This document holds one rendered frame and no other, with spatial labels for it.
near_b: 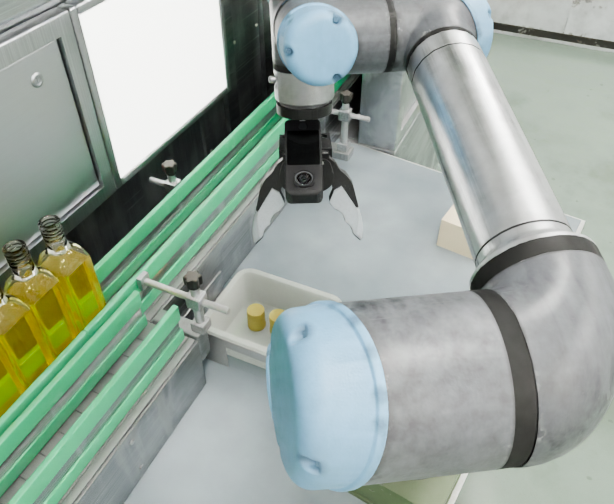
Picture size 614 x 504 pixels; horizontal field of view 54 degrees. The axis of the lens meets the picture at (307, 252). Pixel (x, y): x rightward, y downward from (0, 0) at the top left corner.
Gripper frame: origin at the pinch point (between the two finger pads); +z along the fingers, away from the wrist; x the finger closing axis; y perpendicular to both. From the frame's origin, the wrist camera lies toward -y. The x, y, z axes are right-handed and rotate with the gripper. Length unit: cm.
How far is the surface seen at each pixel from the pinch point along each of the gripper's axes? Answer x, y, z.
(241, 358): 12.4, 9.6, 29.1
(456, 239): -33, 40, 24
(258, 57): 10, 89, -5
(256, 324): 9.9, 17.2, 27.5
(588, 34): -185, 317, 42
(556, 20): -167, 325, 34
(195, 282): 17.3, 3.4, 8.1
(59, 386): 35.6, -9.9, 15.9
